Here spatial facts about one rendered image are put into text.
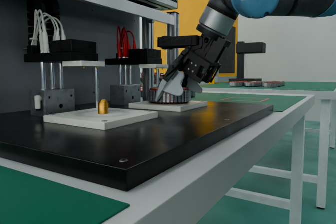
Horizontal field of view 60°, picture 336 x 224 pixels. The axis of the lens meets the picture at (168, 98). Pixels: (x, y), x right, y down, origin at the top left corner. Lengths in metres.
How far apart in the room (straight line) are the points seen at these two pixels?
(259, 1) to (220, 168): 0.31
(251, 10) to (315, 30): 5.24
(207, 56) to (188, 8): 3.79
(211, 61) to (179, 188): 0.43
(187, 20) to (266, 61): 2.07
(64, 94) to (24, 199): 0.39
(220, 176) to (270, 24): 5.60
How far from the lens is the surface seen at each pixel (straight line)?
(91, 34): 0.90
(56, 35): 0.65
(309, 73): 5.75
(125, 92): 0.80
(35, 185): 0.32
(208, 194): 0.35
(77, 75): 0.85
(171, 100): 0.70
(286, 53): 5.81
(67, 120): 0.52
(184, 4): 4.51
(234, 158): 0.43
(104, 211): 0.25
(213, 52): 0.68
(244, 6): 0.56
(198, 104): 0.73
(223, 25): 0.67
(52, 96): 0.64
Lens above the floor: 0.86
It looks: 5 degrees down
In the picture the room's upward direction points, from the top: straight up
